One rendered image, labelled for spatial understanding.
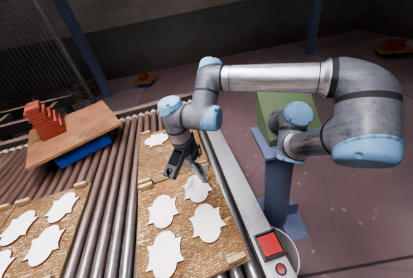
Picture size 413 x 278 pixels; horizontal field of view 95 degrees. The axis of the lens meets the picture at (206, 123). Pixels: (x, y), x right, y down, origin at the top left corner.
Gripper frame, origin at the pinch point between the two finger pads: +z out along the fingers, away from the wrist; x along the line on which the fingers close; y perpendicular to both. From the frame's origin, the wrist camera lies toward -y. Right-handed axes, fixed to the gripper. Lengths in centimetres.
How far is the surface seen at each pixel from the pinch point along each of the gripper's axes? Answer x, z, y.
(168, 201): 7.1, 6.6, -8.8
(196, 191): -1.9, 6.6, -0.4
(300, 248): -47, 101, 35
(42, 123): 98, -13, -5
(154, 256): -1.0, 6.4, -26.5
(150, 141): 41.4, 7.0, 18.7
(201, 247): -13.4, 7.4, -17.6
